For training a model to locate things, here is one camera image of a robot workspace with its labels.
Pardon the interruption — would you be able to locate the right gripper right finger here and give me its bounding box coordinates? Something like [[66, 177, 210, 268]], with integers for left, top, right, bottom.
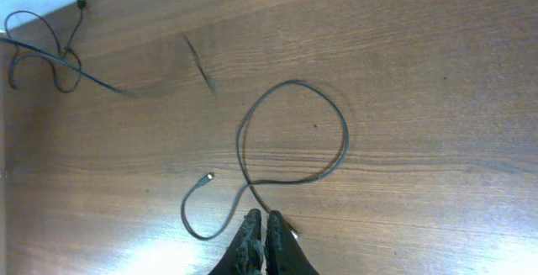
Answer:
[[265, 210, 318, 275]]

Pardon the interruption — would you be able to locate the black usb cable thin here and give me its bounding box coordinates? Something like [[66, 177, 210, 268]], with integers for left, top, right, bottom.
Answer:
[[0, 33, 218, 99]]

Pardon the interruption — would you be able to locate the black usb cable long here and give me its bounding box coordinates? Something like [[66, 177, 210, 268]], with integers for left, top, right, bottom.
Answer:
[[180, 80, 351, 241]]

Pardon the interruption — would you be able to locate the black cable short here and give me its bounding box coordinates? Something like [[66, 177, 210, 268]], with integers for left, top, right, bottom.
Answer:
[[1, 0, 87, 94]]

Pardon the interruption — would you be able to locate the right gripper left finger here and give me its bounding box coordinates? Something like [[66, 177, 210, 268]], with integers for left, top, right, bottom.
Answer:
[[209, 209, 264, 275]]

